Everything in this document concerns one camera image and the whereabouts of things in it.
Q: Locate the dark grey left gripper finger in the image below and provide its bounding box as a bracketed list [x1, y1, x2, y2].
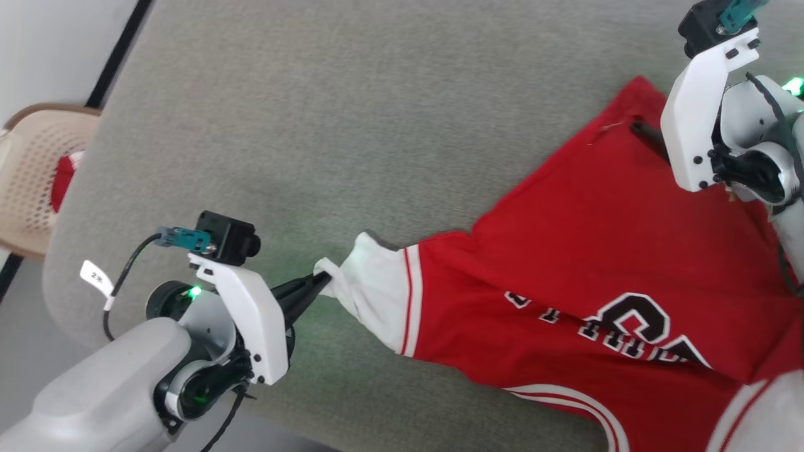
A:
[286, 282, 332, 327]
[274, 273, 330, 308]

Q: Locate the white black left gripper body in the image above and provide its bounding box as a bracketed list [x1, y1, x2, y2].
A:
[188, 253, 296, 385]

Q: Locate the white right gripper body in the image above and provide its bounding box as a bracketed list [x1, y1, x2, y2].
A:
[660, 26, 761, 193]

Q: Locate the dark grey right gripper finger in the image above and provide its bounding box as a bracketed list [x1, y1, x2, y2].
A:
[630, 121, 670, 163]

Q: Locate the red white basketball jersey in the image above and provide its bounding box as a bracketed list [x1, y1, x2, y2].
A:
[313, 75, 804, 452]

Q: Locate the grey fabric sofa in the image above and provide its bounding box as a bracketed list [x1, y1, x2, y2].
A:
[43, 0, 804, 452]

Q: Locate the red white garment in basket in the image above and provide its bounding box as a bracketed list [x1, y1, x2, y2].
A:
[50, 151, 85, 213]

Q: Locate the beige plastic laundry basket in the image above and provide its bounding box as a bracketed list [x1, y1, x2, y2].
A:
[0, 102, 102, 259]

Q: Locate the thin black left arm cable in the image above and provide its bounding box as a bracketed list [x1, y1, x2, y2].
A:
[200, 384, 257, 452]

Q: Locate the teal left camera plug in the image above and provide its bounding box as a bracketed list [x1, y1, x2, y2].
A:
[157, 227, 212, 253]

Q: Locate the teal camera plug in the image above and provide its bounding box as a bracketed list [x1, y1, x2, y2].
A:
[718, 0, 770, 33]
[157, 227, 212, 253]

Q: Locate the teal right camera plug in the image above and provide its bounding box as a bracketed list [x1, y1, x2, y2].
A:
[718, 0, 770, 33]

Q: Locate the thin black left camera cable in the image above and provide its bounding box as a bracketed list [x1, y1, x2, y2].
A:
[102, 234, 163, 343]

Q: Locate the white paper cable tag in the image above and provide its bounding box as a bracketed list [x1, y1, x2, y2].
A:
[80, 259, 117, 312]

